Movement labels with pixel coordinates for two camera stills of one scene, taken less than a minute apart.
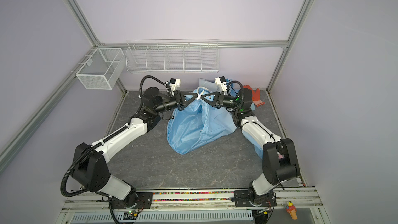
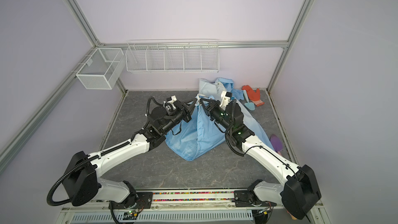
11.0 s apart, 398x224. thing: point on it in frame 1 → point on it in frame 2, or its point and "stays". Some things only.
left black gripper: (184, 104) → (184, 109)
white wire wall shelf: (172, 56) stays
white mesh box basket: (102, 70) stays
